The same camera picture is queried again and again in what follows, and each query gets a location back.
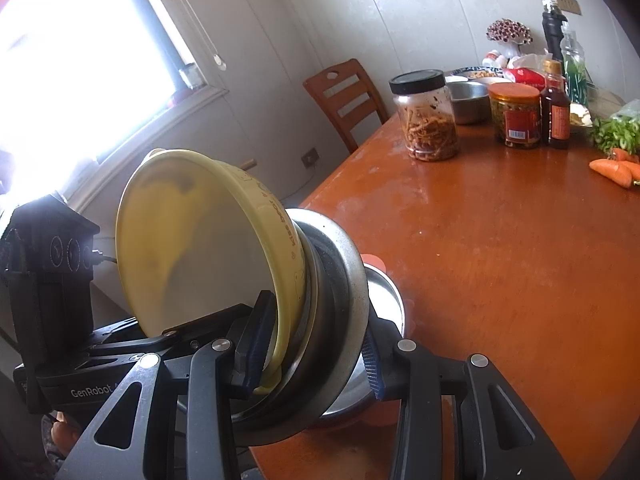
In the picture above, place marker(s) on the window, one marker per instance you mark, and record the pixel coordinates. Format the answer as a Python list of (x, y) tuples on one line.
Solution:
[(75, 60)]

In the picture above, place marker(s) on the small carrot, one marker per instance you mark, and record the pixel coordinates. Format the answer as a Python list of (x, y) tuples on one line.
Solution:
[(636, 172), (627, 155)]

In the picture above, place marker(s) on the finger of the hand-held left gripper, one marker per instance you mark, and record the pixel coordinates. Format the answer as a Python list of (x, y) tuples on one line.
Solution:
[(117, 329), (210, 321)]

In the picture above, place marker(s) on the dark soy sauce bottle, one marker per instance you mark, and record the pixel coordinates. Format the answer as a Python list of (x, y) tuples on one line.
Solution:
[(555, 115)]

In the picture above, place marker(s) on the stainless steel bowl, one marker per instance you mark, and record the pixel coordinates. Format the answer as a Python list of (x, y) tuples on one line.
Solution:
[(311, 290), (332, 280)]

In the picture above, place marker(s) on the yellow enamel bowl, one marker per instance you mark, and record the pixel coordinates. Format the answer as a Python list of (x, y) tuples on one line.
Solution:
[(200, 240)]

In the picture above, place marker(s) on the black-lid pickle jar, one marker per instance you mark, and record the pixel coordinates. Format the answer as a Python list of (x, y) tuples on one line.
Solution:
[(430, 120)]

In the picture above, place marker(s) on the artificial flower bouquet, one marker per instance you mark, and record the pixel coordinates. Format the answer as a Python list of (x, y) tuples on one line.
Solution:
[(507, 30)]

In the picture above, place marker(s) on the small white bottle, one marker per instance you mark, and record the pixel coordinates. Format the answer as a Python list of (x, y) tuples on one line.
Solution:
[(495, 59)]

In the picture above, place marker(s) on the window latch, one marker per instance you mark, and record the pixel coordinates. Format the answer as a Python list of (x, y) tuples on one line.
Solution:
[(191, 76)]

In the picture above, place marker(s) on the red tissue pack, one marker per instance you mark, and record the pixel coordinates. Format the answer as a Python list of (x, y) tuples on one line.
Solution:
[(527, 75)]

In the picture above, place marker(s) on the leafy green celery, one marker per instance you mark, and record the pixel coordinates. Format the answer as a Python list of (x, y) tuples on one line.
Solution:
[(617, 135)]

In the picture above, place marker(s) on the orange plastic plate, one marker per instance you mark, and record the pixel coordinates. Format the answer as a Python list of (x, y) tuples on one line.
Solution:
[(375, 412)]

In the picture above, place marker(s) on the brown slatted wooden chair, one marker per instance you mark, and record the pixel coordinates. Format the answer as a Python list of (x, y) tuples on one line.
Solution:
[(350, 105)]

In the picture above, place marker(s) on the blue patterned bowl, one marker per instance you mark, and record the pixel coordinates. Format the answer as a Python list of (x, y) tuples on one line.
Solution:
[(480, 73)]

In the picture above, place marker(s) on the stainless steel plate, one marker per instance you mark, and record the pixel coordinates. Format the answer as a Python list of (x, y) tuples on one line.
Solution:
[(387, 300)]

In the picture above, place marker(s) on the large stainless steel basin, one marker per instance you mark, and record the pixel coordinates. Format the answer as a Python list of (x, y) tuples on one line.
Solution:
[(357, 285)]

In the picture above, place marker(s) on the large carrot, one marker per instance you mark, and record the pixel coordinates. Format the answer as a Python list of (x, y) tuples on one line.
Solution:
[(612, 171)]

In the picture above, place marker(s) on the beige wall socket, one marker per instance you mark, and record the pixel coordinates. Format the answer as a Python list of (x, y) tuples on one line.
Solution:
[(569, 5)]

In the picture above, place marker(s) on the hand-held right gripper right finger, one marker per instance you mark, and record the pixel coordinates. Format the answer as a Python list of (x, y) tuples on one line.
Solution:
[(374, 370)]

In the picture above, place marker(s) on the dark low wall socket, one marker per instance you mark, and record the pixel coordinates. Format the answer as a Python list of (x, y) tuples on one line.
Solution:
[(310, 156)]

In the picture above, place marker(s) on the pale food packet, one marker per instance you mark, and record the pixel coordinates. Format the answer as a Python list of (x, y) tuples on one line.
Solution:
[(581, 115)]

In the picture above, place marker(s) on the clear plastic bottle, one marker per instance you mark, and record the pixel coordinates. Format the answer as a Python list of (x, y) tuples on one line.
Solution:
[(575, 70)]

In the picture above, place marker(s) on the red-lid pickle jar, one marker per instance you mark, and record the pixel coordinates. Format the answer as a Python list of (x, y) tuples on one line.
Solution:
[(515, 117)]

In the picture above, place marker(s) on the black thermos bottle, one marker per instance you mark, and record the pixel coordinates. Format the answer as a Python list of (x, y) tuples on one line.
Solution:
[(552, 35)]

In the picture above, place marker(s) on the small steel pot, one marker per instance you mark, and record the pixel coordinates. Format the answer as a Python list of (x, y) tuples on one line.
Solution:
[(470, 102)]

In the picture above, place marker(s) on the person's left hand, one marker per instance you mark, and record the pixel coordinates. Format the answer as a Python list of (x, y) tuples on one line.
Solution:
[(67, 432)]

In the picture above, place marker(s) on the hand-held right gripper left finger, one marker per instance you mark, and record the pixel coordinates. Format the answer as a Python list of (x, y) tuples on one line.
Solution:
[(252, 350)]

